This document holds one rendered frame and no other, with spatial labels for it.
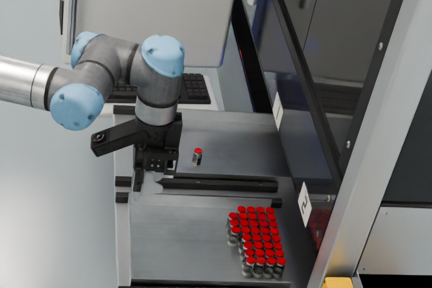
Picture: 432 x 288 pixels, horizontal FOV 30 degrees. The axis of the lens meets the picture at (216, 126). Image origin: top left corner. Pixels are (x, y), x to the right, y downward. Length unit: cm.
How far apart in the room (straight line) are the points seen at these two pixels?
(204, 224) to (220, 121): 41
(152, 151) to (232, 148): 63
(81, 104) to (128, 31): 115
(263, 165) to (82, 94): 88
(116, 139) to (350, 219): 47
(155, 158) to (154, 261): 34
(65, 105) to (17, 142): 215
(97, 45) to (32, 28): 277
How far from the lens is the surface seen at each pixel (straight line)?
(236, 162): 206
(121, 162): 201
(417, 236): 164
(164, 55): 137
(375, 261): 166
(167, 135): 149
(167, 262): 178
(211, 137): 212
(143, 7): 238
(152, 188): 157
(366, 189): 151
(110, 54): 139
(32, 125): 353
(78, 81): 131
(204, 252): 182
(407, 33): 132
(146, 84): 140
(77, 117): 130
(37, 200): 317
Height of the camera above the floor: 218
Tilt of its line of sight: 37 degrees down
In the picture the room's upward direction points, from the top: 11 degrees clockwise
